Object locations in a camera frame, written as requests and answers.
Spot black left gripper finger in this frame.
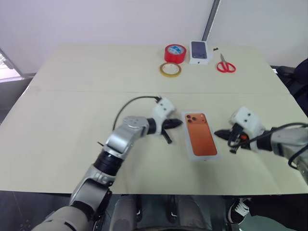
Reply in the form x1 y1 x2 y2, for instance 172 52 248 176
161 128 173 145
166 118 184 129

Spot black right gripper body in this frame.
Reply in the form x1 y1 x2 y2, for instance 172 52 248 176
227 122 251 149

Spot white phone box lid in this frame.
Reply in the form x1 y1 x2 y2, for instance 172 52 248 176
181 110 222 162

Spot white boxed phone package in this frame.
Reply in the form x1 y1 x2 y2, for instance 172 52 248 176
189 40 215 65

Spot yellow tape roll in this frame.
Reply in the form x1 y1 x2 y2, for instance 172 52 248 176
158 62 182 78

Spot black and white sneaker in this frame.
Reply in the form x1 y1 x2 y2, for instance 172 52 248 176
227 197 251 224

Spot red tape roll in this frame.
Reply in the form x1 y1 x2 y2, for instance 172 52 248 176
164 43 187 64

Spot black foot with white mark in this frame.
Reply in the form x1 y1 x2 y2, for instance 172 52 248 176
166 195 179 223
135 195 143 222

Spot black trouser leg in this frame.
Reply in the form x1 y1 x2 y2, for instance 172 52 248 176
245 196 308 227

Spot dark grey rounded shape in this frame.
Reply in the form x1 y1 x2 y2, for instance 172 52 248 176
113 195 138 231
178 195 213 231

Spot person in dark clothes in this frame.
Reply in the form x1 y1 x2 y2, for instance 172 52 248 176
291 57 308 100

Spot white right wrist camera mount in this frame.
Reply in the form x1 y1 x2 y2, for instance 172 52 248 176
228 106 266 154

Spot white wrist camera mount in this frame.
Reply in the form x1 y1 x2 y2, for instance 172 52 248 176
228 106 266 154
152 97 176 137

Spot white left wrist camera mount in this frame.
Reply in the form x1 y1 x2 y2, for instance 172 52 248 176
152 97 176 137

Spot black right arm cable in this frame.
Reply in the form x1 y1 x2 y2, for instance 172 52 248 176
227 122 308 169

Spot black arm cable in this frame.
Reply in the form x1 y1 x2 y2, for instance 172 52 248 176
227 122 308 169
113 95 163 132

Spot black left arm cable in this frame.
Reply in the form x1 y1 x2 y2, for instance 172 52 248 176
113 95 163 132

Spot red handled scissors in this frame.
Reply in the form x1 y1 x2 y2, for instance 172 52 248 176
216 53 236 73

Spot grey wall post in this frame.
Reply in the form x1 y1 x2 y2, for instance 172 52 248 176
201 0 221 41

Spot grey window frame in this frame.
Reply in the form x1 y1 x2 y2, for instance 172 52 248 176
0 47 25 83

